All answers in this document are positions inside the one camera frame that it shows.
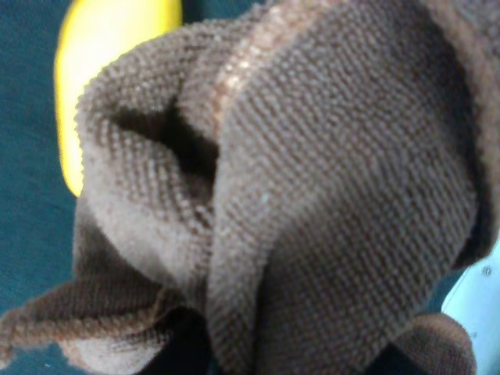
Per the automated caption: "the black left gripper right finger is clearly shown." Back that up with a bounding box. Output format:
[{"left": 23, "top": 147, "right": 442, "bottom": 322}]
[{"left": 441, "top": 255, "right": 500, "bottom": 375}]

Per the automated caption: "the brown-red cloth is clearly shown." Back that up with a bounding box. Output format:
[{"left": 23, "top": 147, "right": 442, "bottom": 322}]
[{"left": 0, "top": 0, "right": 500, "bottom": 375}]

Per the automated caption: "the yellow mango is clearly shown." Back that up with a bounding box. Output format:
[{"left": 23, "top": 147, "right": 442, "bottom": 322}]
[{"left": 54, "top": 0, "right": 183, "bottom": 197}]

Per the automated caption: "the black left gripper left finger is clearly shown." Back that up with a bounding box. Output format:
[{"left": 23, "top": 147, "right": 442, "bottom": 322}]
[{"left": 146, "top": 307, "right": 212, "bottom": 375}]

